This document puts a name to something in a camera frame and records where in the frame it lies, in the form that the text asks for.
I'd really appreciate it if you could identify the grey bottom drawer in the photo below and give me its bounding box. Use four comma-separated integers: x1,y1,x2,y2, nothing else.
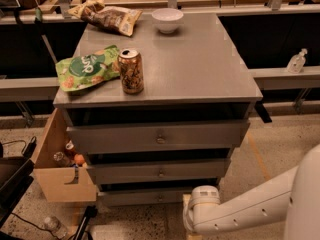
98,187,193,207

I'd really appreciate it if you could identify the grey drawer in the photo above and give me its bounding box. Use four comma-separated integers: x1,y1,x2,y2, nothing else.
98,187,193,207
87,159,230,184
67,120,249,154

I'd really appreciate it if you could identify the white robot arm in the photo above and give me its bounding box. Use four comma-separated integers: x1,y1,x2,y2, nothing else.
183,145,320,240

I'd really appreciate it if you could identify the grey drawer cabinet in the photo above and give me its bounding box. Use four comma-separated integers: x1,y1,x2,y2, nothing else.
54,13,262,197

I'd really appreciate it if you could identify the grey top drawer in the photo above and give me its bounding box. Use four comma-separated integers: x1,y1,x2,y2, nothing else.
67,120,249,154

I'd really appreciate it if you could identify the grey middle drawer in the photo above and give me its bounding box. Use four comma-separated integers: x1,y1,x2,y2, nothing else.
87,159,230,184

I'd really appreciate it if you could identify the brown soda can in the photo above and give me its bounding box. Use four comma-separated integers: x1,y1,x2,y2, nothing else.
118,48,144,94

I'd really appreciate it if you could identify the green snack bag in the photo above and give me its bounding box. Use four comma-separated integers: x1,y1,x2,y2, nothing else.
55,45,120,92

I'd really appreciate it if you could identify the white bowl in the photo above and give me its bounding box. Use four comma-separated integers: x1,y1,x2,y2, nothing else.
151,8,184,34

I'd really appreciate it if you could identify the orange fruit in box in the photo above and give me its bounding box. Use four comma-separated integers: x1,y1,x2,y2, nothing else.
74,154,85,166

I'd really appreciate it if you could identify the brown chip bag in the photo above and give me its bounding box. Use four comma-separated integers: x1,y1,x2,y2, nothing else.
68,0,142,37

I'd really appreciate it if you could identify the bottle in wooden box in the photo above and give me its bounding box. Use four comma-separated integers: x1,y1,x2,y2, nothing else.
53,152,72,167

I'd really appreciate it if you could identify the wooden side box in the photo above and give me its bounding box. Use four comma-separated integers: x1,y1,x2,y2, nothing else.
31,109,96,202

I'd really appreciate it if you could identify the clear sanitizer bottle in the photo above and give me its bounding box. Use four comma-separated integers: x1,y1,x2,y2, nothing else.
286,48,308,74

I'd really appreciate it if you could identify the clear plastic floor bottle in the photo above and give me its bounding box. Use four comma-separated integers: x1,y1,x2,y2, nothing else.
44,216,68,239

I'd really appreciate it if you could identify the black equipment at left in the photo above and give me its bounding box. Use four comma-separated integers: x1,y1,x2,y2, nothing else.
0,157,33,227

